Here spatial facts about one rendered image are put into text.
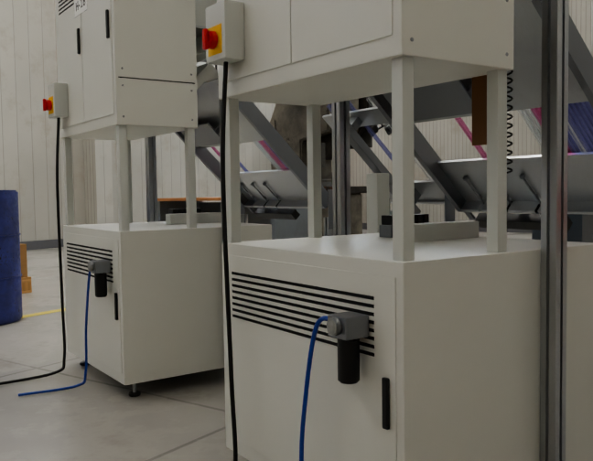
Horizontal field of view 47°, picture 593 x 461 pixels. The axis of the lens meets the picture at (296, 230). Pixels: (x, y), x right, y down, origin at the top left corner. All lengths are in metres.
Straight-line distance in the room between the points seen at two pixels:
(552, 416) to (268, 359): 0.66
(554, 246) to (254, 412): 0.83
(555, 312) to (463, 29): 0.63
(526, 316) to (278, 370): 0.58
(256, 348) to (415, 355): 0.53
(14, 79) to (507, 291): 9.19
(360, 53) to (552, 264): 0.62
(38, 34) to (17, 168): 1.92
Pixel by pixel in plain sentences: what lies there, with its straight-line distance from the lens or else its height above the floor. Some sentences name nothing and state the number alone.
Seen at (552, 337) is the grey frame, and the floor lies 0.43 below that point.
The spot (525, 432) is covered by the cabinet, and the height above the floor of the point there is 0.22.
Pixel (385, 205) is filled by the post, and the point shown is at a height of 0.70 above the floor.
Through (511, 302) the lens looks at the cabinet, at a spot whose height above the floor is 0.51.
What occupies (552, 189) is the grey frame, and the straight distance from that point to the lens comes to 1.58.
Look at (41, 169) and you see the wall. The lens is 10.36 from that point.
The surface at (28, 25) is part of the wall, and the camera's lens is 10.54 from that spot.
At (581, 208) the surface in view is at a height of 0.69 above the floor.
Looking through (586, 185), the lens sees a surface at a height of 0.76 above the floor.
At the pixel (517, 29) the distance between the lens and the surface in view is 1.78.
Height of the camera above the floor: 0.75
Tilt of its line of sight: 3 degrees down
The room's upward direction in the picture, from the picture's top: 1 degrees counter-clockwise
